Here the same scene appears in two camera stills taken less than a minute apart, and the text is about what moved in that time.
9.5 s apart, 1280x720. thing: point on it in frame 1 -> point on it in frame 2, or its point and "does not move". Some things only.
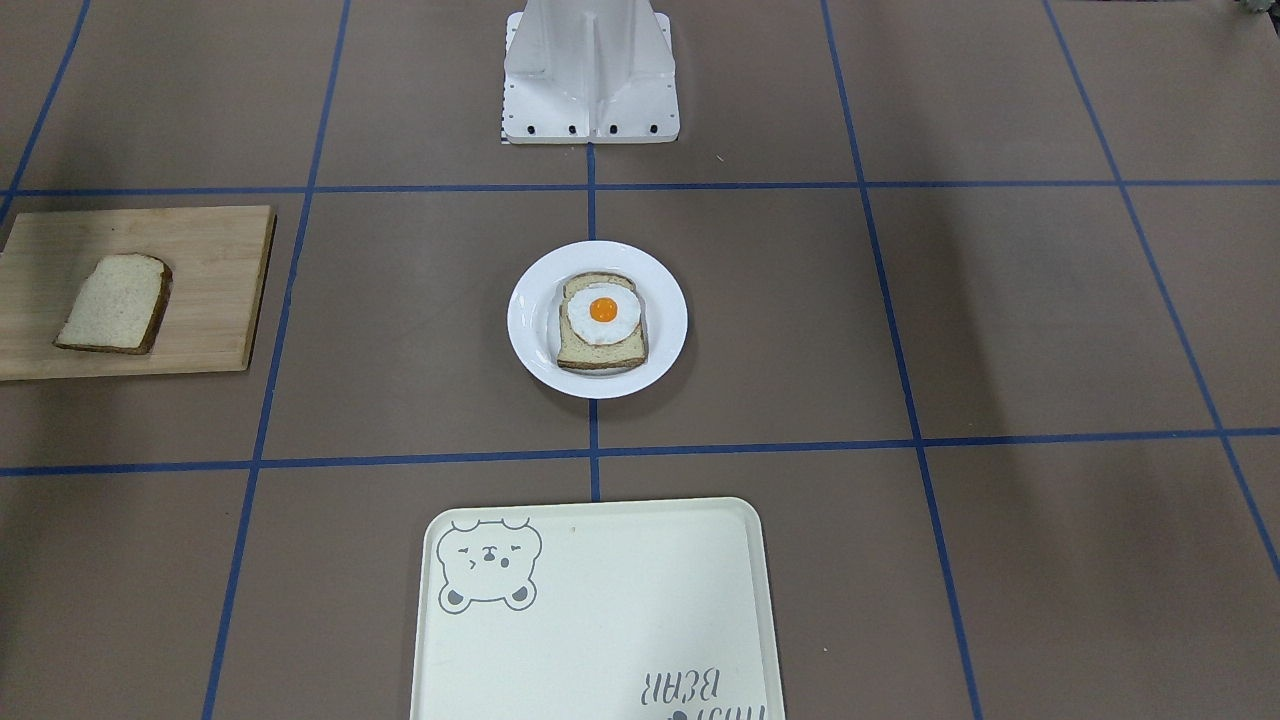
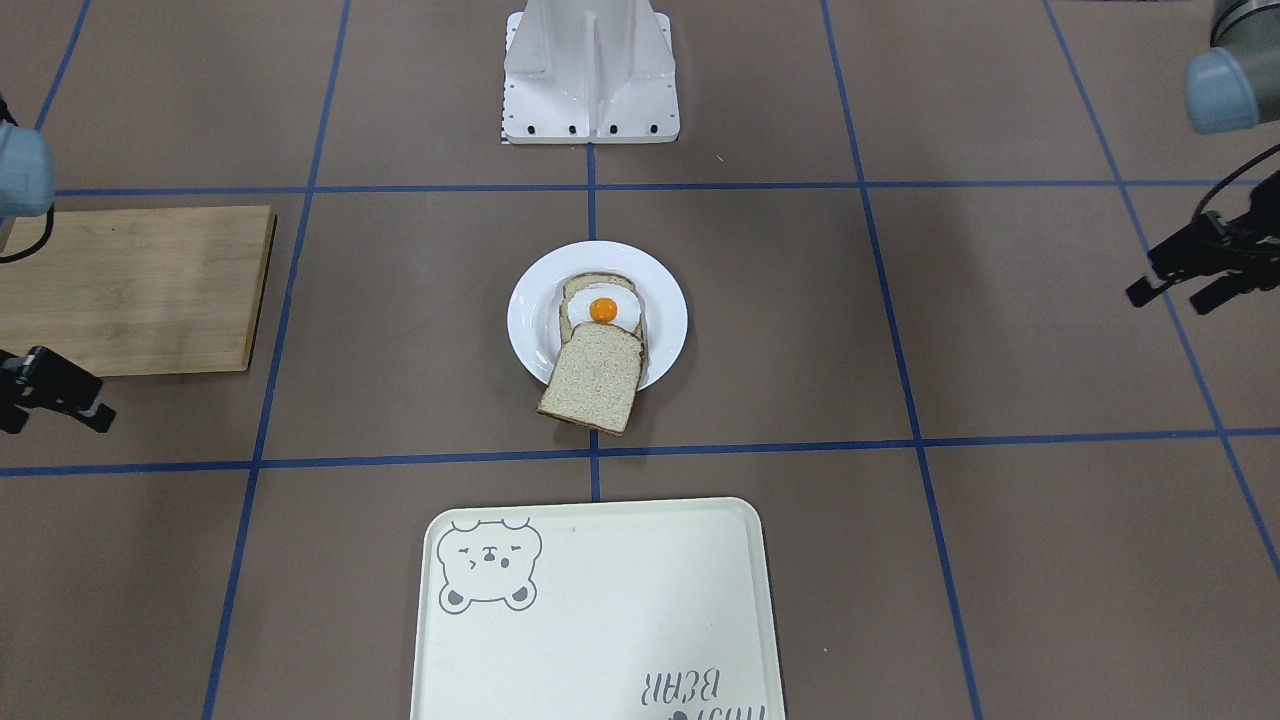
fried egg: x=603 y=313 does not move
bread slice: x=118 y=305 -> x=596 y=379
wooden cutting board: x=218 y=256 does not move
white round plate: x=534 y=317 does not move
